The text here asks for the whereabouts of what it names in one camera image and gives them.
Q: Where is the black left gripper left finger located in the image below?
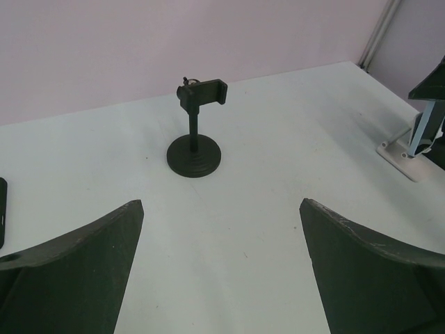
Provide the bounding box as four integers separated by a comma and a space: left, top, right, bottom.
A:
1, 200, 144, 333

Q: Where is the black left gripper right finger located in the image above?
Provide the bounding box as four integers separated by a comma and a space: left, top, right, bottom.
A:
300, 198, 444, 333

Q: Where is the black smartphone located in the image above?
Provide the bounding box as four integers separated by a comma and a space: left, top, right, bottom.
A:
0, 177, 8, 248

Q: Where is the black round-base phone stand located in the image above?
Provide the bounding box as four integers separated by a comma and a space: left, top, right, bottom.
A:
166, 77, 228, 178

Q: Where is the white phone stand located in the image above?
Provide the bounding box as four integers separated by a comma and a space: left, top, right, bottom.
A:
376, 122, 428, 182

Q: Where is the aluminium corner frame post right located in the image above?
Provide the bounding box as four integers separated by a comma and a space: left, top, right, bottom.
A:
357, 0, 403, 72

